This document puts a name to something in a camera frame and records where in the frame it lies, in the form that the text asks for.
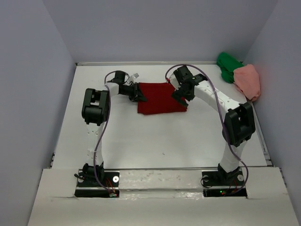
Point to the red t shirt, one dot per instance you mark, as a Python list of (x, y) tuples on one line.
[(158, 99)]

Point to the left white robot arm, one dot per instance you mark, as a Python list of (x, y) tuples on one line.
[(96, 113)]

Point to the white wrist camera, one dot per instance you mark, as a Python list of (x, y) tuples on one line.
[(172, 80), (133, 78)]

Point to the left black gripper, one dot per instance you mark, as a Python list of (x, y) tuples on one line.
[(136, 93)]

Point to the green t shirt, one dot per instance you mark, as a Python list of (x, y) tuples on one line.
[(227, 65)]

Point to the pink t shirt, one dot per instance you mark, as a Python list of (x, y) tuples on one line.
[(247, 81)]

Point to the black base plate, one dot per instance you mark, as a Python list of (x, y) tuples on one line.
[(214, 187), (88, 187)]

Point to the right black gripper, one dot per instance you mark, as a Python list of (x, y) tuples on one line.
[(177, 95)]

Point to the aluminium rail frame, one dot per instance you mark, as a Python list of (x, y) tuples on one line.
[(144, 63)]

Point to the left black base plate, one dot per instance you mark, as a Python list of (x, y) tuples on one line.
[(88, 187)]

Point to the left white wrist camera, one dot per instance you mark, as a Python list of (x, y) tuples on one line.
[(133, 78)]

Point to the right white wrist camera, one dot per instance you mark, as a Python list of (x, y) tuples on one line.
[(172, 80)]

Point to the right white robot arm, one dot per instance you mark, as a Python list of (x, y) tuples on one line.
[(237, 120)]

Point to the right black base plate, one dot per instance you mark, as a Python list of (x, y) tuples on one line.
[(214, 187)]

